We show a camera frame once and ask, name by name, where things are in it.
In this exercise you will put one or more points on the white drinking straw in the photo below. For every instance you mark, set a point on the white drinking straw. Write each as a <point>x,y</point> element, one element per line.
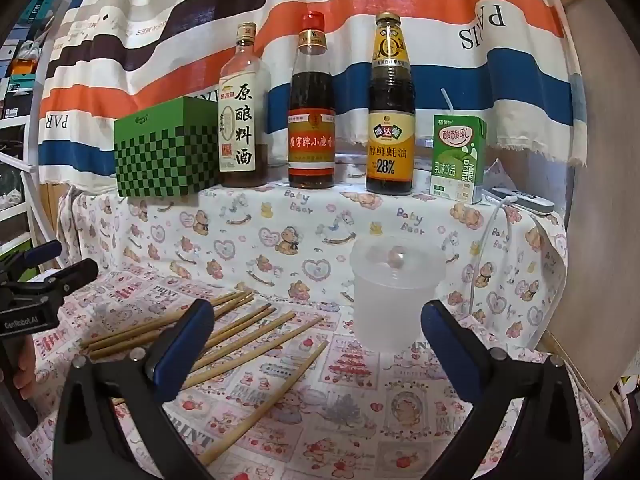
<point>447,100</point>

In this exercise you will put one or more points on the pile of bamboo chopsticks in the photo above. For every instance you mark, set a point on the pile of bamboo chopsticks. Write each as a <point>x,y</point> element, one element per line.
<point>240,332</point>

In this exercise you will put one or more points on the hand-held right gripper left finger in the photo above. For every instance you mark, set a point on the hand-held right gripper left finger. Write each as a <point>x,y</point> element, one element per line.
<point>186,345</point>

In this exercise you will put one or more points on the striped backdrop cloth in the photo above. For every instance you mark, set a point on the striped backdrop cloth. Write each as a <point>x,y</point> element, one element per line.
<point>325,20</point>

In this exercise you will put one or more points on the white flat device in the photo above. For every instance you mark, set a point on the white flat device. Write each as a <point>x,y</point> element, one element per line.
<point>525,202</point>

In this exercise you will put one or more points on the brown upright board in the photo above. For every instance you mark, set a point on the brown upright board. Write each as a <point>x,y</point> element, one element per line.
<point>605,160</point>

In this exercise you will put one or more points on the red-capped sesame oil bottle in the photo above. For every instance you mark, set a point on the red-capped sesame oil bottle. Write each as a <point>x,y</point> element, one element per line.
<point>311,130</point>

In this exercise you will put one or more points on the yellow-label oyster sauce bottle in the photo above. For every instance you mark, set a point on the yellow-label oyster sauce bottle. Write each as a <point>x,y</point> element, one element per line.
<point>391,140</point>

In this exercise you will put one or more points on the person's left hand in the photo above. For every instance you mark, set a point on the person's left hand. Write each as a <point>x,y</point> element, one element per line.
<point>24,367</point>

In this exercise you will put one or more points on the green milk carton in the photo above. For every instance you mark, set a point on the green milk carton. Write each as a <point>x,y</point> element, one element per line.
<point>455,160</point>

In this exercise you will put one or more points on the translucent plastic cup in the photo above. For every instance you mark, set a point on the translucent plastic cup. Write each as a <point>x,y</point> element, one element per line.
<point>397,300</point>

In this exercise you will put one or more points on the pink patchwork print cloth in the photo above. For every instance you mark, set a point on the pink patchwork print cloth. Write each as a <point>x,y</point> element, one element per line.
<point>360,400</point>

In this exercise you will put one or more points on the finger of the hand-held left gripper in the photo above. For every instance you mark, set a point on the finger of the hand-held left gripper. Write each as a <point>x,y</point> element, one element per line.
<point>42,252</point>
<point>80,272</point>

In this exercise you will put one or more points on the white metal rack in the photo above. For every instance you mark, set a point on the white metal rack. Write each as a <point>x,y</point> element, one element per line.
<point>20,185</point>

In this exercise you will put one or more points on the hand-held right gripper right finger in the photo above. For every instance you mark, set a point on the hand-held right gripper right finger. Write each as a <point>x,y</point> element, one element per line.
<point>445,341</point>

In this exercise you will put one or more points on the clear cooking wine bottle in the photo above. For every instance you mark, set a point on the clear cooking wine bottle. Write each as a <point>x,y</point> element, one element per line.
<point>242,135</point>

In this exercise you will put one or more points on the green checkered box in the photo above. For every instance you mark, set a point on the green checkered box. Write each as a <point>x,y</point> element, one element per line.
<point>165,160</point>

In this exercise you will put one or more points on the stack of storage boxes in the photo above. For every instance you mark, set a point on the stack of storage boxes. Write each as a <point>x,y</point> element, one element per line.
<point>27,50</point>

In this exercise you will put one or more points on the bear and heart print cloth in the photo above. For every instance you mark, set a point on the bear and heart print cloth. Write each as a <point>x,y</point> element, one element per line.
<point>280,240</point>

